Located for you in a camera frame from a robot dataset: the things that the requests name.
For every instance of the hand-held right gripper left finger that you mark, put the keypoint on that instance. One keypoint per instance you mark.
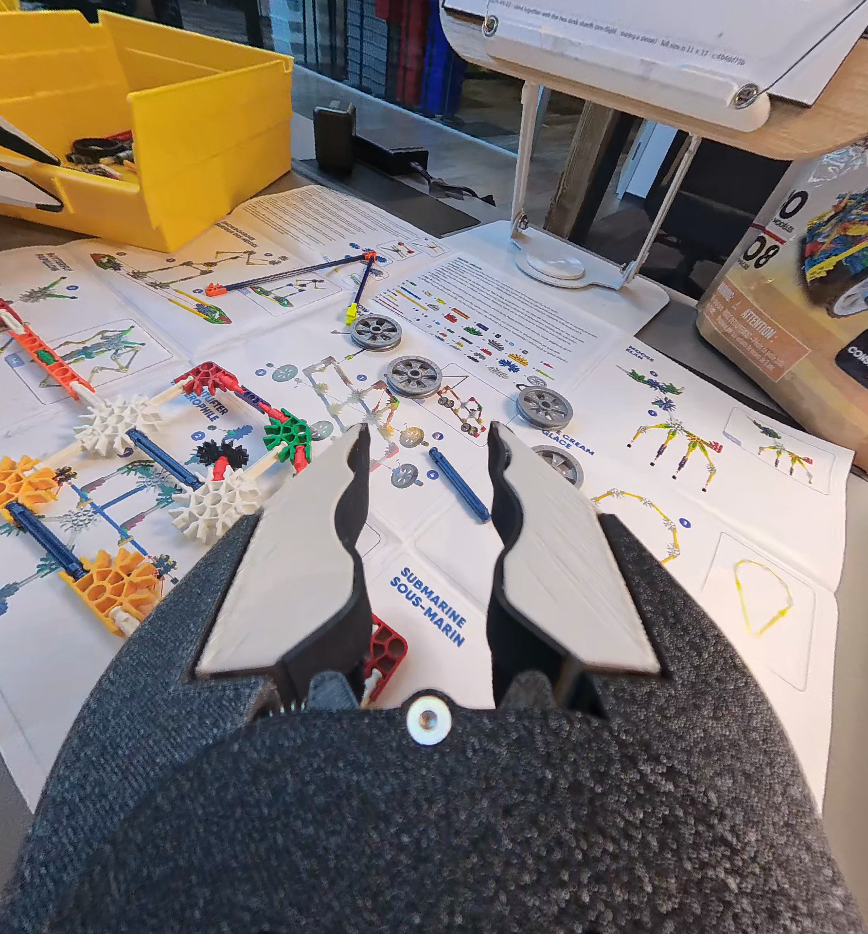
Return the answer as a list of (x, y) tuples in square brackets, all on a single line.
[(288, 599)]

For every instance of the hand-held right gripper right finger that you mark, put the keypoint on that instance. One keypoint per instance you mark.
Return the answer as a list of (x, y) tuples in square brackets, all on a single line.
[(573, 599)]

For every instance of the pile of colourful construction pieces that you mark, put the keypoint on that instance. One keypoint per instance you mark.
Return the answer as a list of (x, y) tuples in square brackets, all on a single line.
[(98, 149)]

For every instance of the red plastic connector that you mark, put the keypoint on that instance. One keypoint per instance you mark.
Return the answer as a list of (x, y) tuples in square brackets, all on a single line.
[(387, 654)]

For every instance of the short blue plastic rod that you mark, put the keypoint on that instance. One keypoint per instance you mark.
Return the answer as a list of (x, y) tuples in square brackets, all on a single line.
[(459, 483)]

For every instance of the yellow plastic parts bin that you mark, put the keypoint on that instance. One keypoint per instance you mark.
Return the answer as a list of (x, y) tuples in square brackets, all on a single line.
[(201, 146)]

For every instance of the grey plastic spoked wheel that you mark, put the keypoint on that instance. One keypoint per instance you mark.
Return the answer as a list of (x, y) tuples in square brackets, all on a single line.
[(376, 332), (558, 461), (545, 406), (414, 377)]

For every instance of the large fold-out instruction sheet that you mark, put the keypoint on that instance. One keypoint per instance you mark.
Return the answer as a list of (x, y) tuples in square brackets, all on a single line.
[(726, 511)]

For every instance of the colourful rod and connector model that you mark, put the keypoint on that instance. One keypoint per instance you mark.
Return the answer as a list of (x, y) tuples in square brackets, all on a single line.
[(117, 423)]

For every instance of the parts list instruction sheet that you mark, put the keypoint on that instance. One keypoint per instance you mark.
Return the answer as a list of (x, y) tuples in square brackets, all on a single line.
[(507, 314)]

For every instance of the white document stand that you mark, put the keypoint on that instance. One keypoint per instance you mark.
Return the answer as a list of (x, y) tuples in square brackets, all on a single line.
[(609, 299)]

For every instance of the blue rods with small connectors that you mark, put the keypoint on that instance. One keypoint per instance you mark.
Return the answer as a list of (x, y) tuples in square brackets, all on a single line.
[(288, 273)]

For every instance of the brown construction set bag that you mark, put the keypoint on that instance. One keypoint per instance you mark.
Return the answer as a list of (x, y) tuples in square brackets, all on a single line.
[(762, 336)]

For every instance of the black power adapter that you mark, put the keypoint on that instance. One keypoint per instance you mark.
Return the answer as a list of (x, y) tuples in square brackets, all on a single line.
[(335, 139)]

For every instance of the black power brick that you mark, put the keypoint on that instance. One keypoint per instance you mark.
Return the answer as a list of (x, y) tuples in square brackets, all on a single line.
[(398, 151)]

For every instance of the printed paper on stand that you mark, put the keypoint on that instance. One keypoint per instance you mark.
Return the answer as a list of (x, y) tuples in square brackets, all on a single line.
[(638, 37)]

